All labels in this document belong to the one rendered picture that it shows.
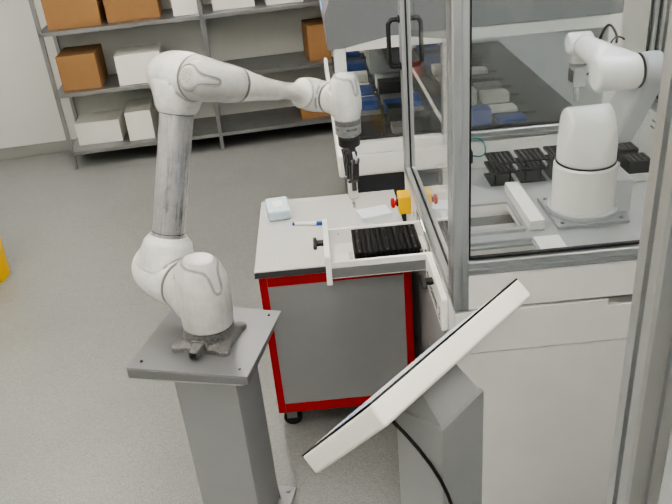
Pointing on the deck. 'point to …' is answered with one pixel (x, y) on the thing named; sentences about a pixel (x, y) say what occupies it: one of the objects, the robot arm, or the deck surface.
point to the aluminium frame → (463, 290)
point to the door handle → (390, 43)
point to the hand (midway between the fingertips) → (352, 189)
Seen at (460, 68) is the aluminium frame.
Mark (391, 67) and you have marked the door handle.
